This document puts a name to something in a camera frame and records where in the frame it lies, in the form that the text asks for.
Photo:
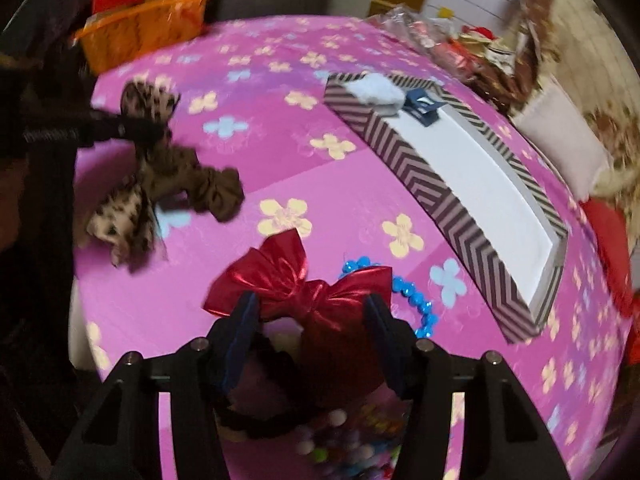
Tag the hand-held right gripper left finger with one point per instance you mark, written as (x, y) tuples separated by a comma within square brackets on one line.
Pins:
[(240, 342)]

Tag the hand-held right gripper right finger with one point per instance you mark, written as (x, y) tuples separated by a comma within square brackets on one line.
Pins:
[(385, 342)]

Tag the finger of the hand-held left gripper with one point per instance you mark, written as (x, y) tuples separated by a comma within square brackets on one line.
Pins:
[(125, 128)]

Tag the leopard print hair bow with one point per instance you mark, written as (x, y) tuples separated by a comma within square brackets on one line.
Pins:
[(170, 170)]

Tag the shiny red hair bow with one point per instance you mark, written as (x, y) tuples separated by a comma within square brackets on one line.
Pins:
[(280, 270)]

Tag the striped cardboard box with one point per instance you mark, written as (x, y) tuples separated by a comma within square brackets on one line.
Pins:
[(475, 180)]

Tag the orange plastic basket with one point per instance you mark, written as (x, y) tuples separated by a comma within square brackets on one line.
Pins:
[(140, 30)]

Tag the pink floral bed sheet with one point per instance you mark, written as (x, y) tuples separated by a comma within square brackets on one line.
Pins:
[(280, 125)]

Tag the dark blue hair clip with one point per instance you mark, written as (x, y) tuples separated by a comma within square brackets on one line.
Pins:
[(417, 103)]

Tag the red frilled pillow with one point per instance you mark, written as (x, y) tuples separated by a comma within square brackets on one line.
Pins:
[(610, 240)]

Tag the white fluffy hair accessory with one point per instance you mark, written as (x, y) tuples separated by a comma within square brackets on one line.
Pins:
[(375, 91)]

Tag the white pillow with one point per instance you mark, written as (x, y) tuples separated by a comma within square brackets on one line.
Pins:
[(560, 135)]

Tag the brown patterned blanket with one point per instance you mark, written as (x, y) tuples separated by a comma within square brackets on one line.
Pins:
[(500, 85)]

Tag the clear plastic bags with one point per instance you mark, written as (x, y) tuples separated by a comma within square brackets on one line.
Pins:
[(425, 30)]

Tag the red and white plush toy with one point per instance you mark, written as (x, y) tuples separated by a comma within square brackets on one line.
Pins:
[(480, 32)]

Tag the yellow bottle cap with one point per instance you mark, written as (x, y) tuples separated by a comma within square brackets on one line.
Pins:
[(445, 12)]

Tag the cream floral blanket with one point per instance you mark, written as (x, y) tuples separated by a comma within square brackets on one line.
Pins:
[(590, 25)]

